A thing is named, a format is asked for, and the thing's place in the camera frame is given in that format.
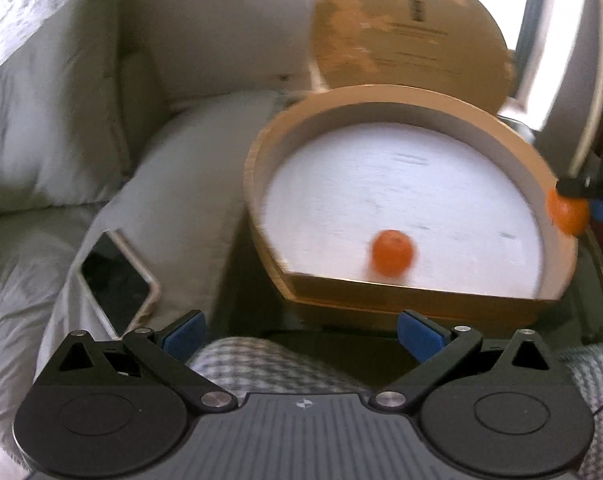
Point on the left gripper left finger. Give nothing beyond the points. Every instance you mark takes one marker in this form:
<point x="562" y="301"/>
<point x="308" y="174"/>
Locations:
<point x="143" y="357"/>

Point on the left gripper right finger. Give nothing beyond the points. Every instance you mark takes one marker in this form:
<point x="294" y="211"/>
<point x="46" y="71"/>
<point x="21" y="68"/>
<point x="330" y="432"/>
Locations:
<point x="444" y="356"/>

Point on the orange tangerine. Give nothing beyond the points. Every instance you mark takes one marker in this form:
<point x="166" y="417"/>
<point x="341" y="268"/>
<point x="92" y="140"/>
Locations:
<point x="570" y="215"/>
<point x="392" y="253"/>

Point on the gold gift box lid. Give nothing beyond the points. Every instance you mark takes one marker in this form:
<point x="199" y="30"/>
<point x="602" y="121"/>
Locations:
<point x="454" y="47"/>

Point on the smartphone with beige case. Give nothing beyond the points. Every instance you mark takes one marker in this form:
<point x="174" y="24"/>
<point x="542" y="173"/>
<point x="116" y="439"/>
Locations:
<point x="123" y="287"/>

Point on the houndstooth trouser left leg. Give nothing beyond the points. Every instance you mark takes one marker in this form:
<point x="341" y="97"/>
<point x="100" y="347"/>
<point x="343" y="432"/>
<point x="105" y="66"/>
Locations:
<point x="244" y="365"/>

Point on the white foam insert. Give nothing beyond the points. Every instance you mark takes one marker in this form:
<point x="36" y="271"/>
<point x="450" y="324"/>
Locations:
<point x="471" y="227"/>

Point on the gold gift box base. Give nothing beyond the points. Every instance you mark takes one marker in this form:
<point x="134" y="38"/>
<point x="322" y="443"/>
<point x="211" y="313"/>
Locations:
<point x="376" y="304"/>

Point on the grey upright cushion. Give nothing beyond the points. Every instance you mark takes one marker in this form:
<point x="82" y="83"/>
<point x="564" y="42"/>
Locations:
<point x="62" y="142"/>

